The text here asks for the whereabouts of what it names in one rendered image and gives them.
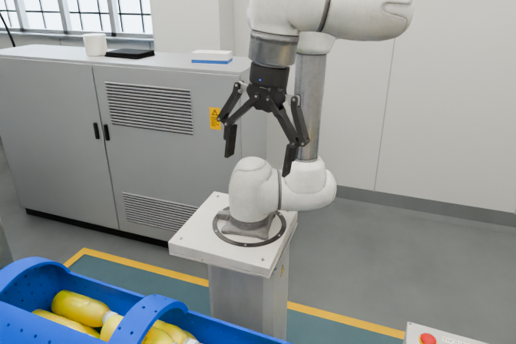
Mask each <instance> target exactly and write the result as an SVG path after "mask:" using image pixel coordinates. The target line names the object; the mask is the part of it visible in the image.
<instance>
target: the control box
mask: <svg viewBox="0 0 516 344"><path fill-rule="evenodd" d="M422 333H429V334H432V335H433V336H434V337H435V338H436V344H462V343H463V344H488V343H485V342H480V341H477V340H473V339H469V338H466V337H463V336H458V335H455V334H451V333H449V332H443V331H441V330H437V329H433V328H429V327H427V326H421V325H419V324H415V323H412V322H407V324H406V329H405V335H404V339H403V344H424V342H423V341H422V340H421V334H422ZM442 337H443V338H442ZM445 338H446V339H445ZM449 340H452V341H449ZM453 340H454V341H453Z"/></svg>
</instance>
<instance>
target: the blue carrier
mask: <svg viewBox="0 0 516 344"><path fill-rule="evenodd" d="M63 289H68V290H70V291H73V292H76V293H79V294H81V295H84V296H88V297H91V298H92V299H97V300H99V301H102V302H103V303H105V304H106V305H107V306H108V307H109V308H110V310H111V311H112V312H114V313H117V314H118V315H121V316H123V317H124V318H123V319H122V320H121V321H120V323H119V324H118V326H117V328H116V329H115V331H114V332H113V334H112V336H111V338H110V339H109V341H108V342H105V341H103V340H100V339H97V338H95V337H93V336H89V335H87V334H85V333H82V332H79V331H77V330H75V329H72V328H69V327H67V326H64V325H62V324H59V323H57V322H54V321H51V320H49V319H46V318H44V317H41V316H38V315H35V314H34V313H31V312H33V311H34V310H36V309H44V310H47V311H49V312H51V313H53V312H52V310H51V303H52V300H53V299H54V297H55V296H56V295H57V293H59V292H60V291H62V290H63ZM158 319H159V320H161V321H164V322H166V323H170V324H173V325H175V326H178V327H180V328H181V329H183V330H186V331H188V332H190V333H191V334H192V335H194V336H195V337H196V339H197V341H198V342H200V343H203V344H293V343H291V342H287V341H283V340H281V339H277V338H274V337H272V336H268V335H265V334H262V333H260V332H255V331H253V330H250V329H246V328H243V327H241V326H237V325H234V324H232V323H228V322H224V321H222V320H219V319H215V318H213V317H210V316H206V315H204V314H200V313H196V312H194V311H191V310H189V309H188V308H187V306H186V305H185V304H184V303H182V302H181V301H178V300H175V299H171V298H168V297H166V296H162V295H158V294H153V295H149V296H144V295H141V294H139V293H135V292H132V291H130V290H127V289H123V288H120V287H117V286H113V285H111V284H108V283H104V282H101V281H99V280H96V279H92V278H89V277H86V276H82V275H80V274H77V273H73V272H71V271H70V270H69V269H68V268H67V267H66V266H65V265H63V264H61V263H58V262H55V261H52V260H48V259H45V258H42V257H37V256H33V257H27V258H24V259H20V260H17V261H15V262H13V263H11V264H9V265H7V266H6V267H4V268H3V269H1V270H0V344H141V343H142V341H143V340H144V337H145V336H146V335H147V333H148V331H149V330H150V328H151V327H152V325H153V324H154V323H155V322H156V321H157V320H158Z"/></svg>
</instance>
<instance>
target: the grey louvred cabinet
mask: <svg viewBox="0 0 516 344"><path fill-rule="evenodd" d="M154 53H155V55H153V56H150V57H146V58H139V59H129V58H115V57H107V56H104V55H102V56H87V55H86V51H85V48H82V47H69V46H57V45H25V46H20V47H14V48H5V49H0V136H1V139H2V143H3V147H4V150H5V155H6V157H7V161H8V165H9V168H10V171H11V174H12V179H13V182H14V185H15V190H16V193H17V196H18V201H19V203H20V207H24V208H25V209H26V213H27V214H30V215H33V216H37V217H42V218H45V219H49V220H55V221H58V222H62V223H67V224H71V225H74V226H77V227H83V228H87V229H90V230H96V231H99V232H102V233H109V234H112V235H115V236H119V237H124V238H128V239H132V240H137V241H141V242H144V243H149V244H153V245H157V246H162V247H166V248H169V246H168V242H169V241H170V240H171V238H172V237H173V236H174V235H175V234H176V233H177V232H178V230H179V229H180V228H181V227H182V226H183V225H184V224H185V223H186V222H187V221H188V220H189V219H190V218H191V217H192V216H193V215H194V213H195V212H196V211H197V210H198V209H199V208H200V206H201V205H202V204H203V203H204V202H205V201H206V200H207V199H208V197H209V196H210V195H211V194H212V193H213V192H214V191H216V192H219V193H223V194H229V184H230V178H231V175H232V173H233V169H234V167H235V166H236V165H237V163H238V162H239V161H240V160H242V159H243V158H245V157H259V158H261V159H264V160H265V161H266V112H265V111H263V110H256V109H255V107H252V108H251V109H249V110H248V112H246V113H245V114H244V115H243V116H242V117H241V118H240V119H238V120H237V121H236V122H235V124H237V130H236V143H235V150H234V155H232V156H230V157H228V158H225V157H224V154H225V146H226V141H225V140H224V139H223V134H224V125H223V123H222V122H219V121H217V116H218V114H219V113H220V112H221V110H222V108H223V106H224V105H225V103H226V102H227V100H228V98H229V97H230V95H231V94H232V92H233V86H234V83H235V82H238V81H244V82H245V84H249V83H250V79H249V77H250V66H251V62H252V61H251V60H250V59H249V58H246V57H233V56H232V58H233V62H232V63H231V64H229V65H227V66H225V65H205V64H192V63H191V54H183V53H170V52H157V51H154Z"/></svg>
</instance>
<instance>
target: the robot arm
mask: <svg viewBox="0 0 516 344"><path fill-rule="evenodd" d="M414 9H415V1H414V0H250V4H249V5H248V8H247V10H246V20H247V23H248V25H249V27H250V28H251V32H250V46H249V53H248V58H249V59H250V60H251V61H252V62H251V66H250V77H249V79H250V83H249V84H245V82H244V81H238V82H235V83H234V86H233V92H232V94H231V95H230V97H229V98H228V100H227V102H226V103H225V105H224V106H223V108H222V110H221V112H220V113H219V114H218V116H217V121H219V122H222V123H223V125H224V134H223V139H224V140H225V141H226V146H225V154H224V157H225V158H228V157H230V156H232V155H234V150H235V143H236V136H237V124H235V122H236V121H237V120H238V119H240V118H241V117H242V116H243V115H244V114H245V113H246V112H248V110H249V109H251V108H252V107H255V109H256V110H263V111H265V112H267V113H270V112H273V115H274V117H276V118H277V120H278V122H279V124H280V126H281V128H282V129H283V131H284V133H285V135H286V137H287V139H288V140H289V144H287V145H286V153H285V158H284V162H283V166H282V170H276V169H274V168H272V167H271V166H270V164H269V163H268V162H267V161H265V160H264V159H261V158H259V157H245V158H243V159H242V160H240V161H239V162H238V163H237V164H236V166H235V167H234V169H233V173H232V175H231V178H230V184H229V205H230V210H221V211H218V212H217V218H219V219H221V220H225V221H226V224H225V225H224V226H223V227H222V228H221V233H222V234H233V235H238V236H244V237H252V238H257V239H260V240H268V239H269V234H268V232H269V230H270V226H271V223H272V221H273V218H274V217H275V216H276V212H275V211H276V210H285V211H307V210H317V209H319V208H322V207H325V206H327V205H329V204H331V202H333V201H334V199H335V196H336V180H335V178H334V176H333V174H332V173H331V172H330V171H329V170H326V169H325V164H324V162H323V160H322V159H321V157H320V156H319V155H318V153H319V135H320V125H321V116H322V106H323V93H324V84H325V74H326V54H328V53H329V52H330V51H331V49H332V46H333V44H334V42H335V40H336V39H345V40H350V41H386V40H390V39H393V38H397V37H398V36H400V35H401V34H402V33H403V32H405V31H406V30H407V29H408V27H409V26H410V24H411V21H412V17H413V14H414ZM295 59H296V69H295V83H294V95H289V94H287V93H286V88H287V84H288V79H289V70H290V67H289V66H291V65H294V63H295ZM245 91H246V92H247V94H248V96H249V98H250V99H249V100H247V101H246V102H245V103H244V104H243V106H241V107H240V108H239V109H238V110H237V111H236V112H235V113H233V114H232V115H231V116H230V117H228V116H229V114H230V112H231V111H232V110H233V108H234V106H235V105H236V103H237V102H238V100H239V99H240V97H241V95H242V93H244V92H245ZM285 101H288V105H289V106H290V108H291V113H292V116H293V124H292V123H291V121H290V119H289V117H288V115H287V113H286V109H285V108H284V106H283V103H284V102H285ZM278 109H279V110H278Z"/></svg>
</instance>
